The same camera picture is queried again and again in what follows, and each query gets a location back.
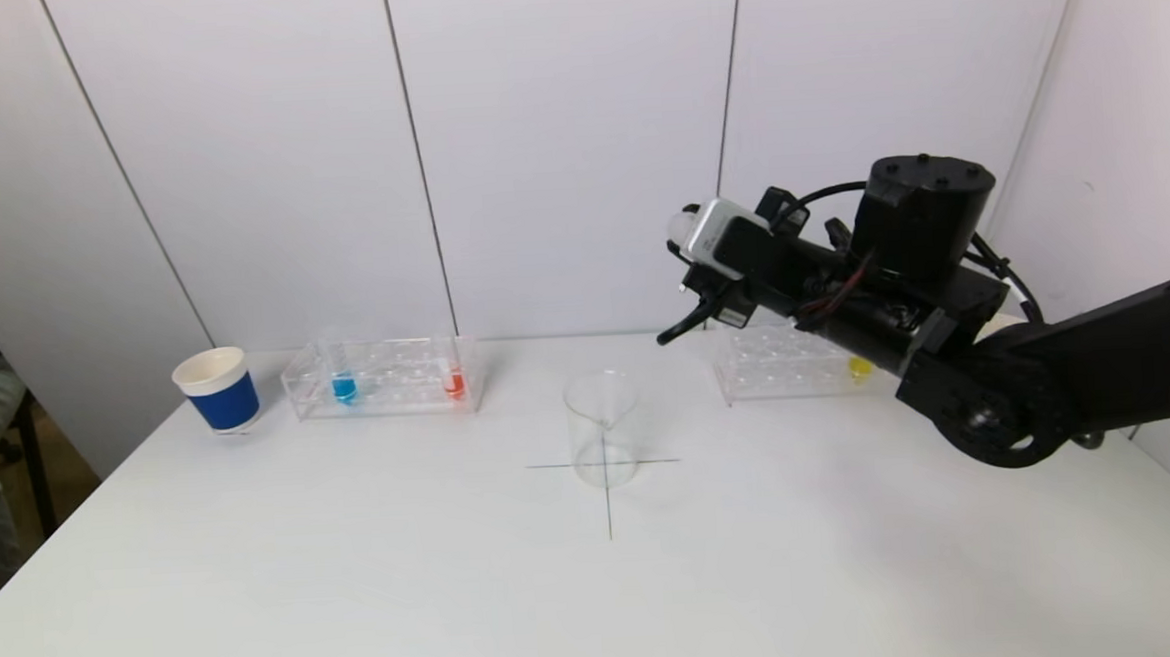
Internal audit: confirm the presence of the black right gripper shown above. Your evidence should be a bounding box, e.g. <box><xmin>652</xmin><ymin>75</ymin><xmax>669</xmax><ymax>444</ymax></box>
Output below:
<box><xmin>649</xmin><ymin>198</ymin><xmax>817</xmax><ymax>347</ymax></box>

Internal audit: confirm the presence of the clear acrylic test tube rack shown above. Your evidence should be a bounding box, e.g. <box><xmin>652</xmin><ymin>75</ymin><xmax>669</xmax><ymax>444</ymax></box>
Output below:
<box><xmin>280</xmin><ymin>334</ymin><xmax>485</xmax><ymax>424</ymax></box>
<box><xmin>712</xmin><ymin>314</ymin><xmax>905</xmax><ymax>407</ymax></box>

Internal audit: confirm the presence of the clear glass beaker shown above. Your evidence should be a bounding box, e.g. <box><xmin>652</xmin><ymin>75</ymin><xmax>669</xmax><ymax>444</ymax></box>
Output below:
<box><xmin>561</xmin><ymin>369</ymin><xmax>644</xmax><ymax>492</ymax></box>

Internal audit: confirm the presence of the blue pigment test tube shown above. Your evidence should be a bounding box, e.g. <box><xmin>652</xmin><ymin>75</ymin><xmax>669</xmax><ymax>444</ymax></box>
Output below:
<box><xmin>323</xmin><ymin>328</ymin><xmax>361</xmax><ymax>407</ymax></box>

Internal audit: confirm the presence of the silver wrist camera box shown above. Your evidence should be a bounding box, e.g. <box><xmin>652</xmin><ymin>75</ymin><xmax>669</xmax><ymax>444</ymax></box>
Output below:
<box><xmin>683</xmin><ymin>196</ymin><xmax>776</xmax><ymax>286</ymax></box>

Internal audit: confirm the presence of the red wrist wire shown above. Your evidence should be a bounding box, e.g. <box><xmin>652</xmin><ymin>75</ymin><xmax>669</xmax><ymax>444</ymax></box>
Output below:
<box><xmin>791</xmin><ymin>251</ymin><xmax>881</xmax><ymax>326</ymax></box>

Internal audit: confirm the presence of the black camera cable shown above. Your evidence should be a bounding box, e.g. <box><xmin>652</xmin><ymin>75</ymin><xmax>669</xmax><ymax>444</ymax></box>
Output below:
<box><xmin>783</xmin><ymin>172</ymin><xmax>1044</xmax><ymax>341</ymax></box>

